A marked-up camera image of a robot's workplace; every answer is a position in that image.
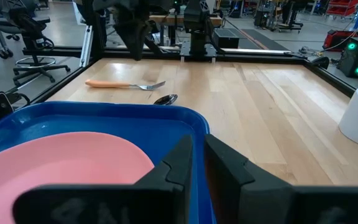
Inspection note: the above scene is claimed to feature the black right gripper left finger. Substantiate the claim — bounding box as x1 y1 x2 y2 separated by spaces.
12 134 194 224

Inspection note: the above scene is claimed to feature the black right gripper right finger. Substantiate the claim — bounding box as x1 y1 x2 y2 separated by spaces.
204 133 358 224

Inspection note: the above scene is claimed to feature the fork with orange handle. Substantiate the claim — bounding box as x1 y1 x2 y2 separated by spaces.
85 78 167 91

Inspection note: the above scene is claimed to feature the pink round plate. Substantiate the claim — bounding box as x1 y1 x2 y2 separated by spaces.
0 131 155 224

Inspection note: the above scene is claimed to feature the dark metal spoon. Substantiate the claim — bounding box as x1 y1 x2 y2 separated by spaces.
153 93 179 106

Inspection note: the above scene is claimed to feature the blue plastic tray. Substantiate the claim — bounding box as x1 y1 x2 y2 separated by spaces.
0 101 217 224

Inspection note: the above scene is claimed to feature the wooden workbench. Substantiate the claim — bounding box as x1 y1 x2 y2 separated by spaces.
149 14 223 28

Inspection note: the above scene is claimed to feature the black office chair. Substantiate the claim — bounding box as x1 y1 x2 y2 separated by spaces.
0 0 71 88

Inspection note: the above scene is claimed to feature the black equipment cart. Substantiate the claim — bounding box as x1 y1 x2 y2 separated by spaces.
253 0 307 34

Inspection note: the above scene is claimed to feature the black floor mat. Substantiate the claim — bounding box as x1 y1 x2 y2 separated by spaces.
240 28 291 51

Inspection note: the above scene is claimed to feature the black computer with green fans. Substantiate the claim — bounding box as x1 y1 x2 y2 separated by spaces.
336 37 358 79

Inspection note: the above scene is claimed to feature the red toolbox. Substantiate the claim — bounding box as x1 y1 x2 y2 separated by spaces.
322 29 358 52

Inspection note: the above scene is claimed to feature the red shelf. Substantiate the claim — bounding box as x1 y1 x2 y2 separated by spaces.
325 0 358 17

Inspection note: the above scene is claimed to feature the silver aluminium bracket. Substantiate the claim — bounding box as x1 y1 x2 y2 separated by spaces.
78 24 93 68

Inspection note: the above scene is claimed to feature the black aluminium table frame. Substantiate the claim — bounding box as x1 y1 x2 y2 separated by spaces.
6 0 357 105

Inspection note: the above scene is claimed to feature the black frame clamp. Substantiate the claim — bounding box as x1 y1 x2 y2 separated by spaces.
310 55 331 70

